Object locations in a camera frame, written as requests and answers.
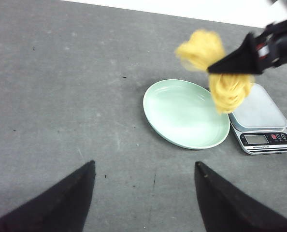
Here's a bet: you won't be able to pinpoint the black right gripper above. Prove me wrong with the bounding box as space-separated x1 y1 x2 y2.
207 0 287 74

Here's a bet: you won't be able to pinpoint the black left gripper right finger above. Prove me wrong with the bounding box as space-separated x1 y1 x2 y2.
194 161 287 232

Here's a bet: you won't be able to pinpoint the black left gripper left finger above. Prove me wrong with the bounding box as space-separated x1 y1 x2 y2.
0 160 96 232

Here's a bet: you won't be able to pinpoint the yellow vermicelli noodle bundle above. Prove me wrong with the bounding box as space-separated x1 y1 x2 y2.
174 29 255 114

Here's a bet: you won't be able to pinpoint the silver digital kitchen scale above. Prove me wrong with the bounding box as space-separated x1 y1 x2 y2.
229 84 287 155

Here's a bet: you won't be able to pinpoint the light green round plate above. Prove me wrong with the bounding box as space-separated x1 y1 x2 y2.
143 79 230 150

